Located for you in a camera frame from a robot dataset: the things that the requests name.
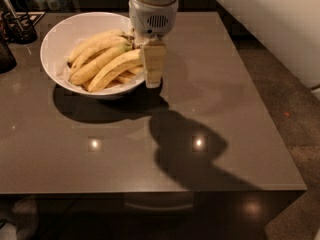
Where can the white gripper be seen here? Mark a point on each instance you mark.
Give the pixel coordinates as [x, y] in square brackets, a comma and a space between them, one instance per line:
[150, 19]

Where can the yellow banana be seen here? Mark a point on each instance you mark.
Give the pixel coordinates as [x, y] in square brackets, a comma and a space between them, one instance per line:
[88, 40]
[87, 49]
[88, 71]
[113, 69]

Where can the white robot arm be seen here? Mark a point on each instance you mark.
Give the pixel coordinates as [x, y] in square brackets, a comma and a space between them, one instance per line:
[152, 20]

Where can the lower partly hidden banana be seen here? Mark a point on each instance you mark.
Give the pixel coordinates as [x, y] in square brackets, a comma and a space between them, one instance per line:
[126, 76]

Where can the white ceramic bowl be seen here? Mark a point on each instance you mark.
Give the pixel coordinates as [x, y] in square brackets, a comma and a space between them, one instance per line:
[63, 38]

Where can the dark round object left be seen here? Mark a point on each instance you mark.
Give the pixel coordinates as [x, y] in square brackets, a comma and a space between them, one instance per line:
[7, 60]

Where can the white pen in holder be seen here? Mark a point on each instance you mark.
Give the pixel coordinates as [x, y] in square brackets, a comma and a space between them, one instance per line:
[13, 13]

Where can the black wire pen holder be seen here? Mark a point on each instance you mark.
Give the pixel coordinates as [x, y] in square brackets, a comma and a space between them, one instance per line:
[29, 33]

